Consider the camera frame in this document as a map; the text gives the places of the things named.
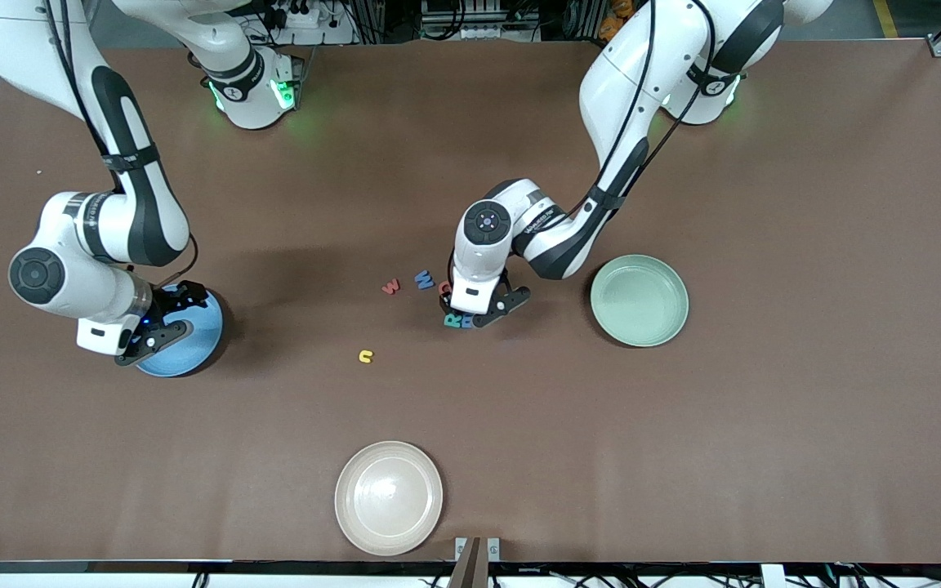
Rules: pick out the teal foam letter R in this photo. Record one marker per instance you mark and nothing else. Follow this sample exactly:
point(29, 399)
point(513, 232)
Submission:
point(452, 320)

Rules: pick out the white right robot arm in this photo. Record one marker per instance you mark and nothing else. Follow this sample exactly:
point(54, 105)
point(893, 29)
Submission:
point(131, 204)

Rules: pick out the brown table cover mat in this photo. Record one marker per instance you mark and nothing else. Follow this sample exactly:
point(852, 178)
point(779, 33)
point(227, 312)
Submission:
point(519, 425)

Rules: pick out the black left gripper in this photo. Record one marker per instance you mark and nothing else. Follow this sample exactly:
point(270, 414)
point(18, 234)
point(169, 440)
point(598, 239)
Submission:
point(443, 302)

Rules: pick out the white power strip with plugs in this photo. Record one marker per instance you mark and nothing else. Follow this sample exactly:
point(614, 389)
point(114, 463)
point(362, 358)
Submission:
point(332, 34)

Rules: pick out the long white power strip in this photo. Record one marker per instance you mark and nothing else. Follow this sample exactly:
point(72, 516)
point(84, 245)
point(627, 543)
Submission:
point(479, 33)

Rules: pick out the green plate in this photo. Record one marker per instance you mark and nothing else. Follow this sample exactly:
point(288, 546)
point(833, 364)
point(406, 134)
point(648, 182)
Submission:
point(639, 300)

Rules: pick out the beige plate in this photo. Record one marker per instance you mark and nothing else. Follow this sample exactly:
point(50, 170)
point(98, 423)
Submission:
point(389, 498)

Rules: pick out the red foam letter w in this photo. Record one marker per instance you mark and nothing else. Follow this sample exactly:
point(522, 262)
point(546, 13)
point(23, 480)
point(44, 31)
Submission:
point(390, 287)

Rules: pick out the blue foam letter W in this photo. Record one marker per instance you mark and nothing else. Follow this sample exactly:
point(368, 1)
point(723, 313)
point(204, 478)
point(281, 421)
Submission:
point(424, 280)

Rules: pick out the blue plate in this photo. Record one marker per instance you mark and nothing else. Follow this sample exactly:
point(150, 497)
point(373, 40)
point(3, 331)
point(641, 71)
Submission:
point(193, 343)

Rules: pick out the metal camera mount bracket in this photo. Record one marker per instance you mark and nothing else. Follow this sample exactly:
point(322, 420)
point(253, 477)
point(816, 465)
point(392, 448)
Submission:
point(477, 559)

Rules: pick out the orange bag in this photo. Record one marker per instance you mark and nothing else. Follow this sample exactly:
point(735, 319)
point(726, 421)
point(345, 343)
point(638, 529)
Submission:
point(611, 28)

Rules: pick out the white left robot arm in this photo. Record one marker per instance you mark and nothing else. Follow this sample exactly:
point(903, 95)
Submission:
point(642, 73)

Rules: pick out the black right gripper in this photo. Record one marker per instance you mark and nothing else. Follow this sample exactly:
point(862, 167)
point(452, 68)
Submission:
point(179, 297)

